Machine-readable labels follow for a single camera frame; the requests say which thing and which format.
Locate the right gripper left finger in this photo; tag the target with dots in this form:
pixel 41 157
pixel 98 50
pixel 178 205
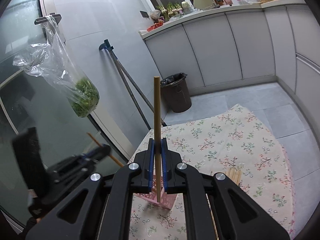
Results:
pixel 138 175

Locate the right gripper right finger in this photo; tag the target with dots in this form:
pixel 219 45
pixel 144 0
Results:
pixel 178 177

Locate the bamboo chopstick bundle on table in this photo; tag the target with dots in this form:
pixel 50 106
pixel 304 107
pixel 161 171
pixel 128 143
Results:
pixel 234 174

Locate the floral tablecloth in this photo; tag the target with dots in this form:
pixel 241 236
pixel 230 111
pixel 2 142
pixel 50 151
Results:
pixel 236 138

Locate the brown trash bin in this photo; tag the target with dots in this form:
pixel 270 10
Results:
pixel 175 92

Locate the bag of green vegetables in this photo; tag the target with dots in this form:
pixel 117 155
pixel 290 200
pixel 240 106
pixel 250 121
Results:
pixel 51 61

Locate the metal mop poles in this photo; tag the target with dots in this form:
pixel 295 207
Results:
pixel 125 76

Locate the green onions on counter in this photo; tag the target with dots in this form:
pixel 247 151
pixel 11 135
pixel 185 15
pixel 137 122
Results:
pixel 170 10

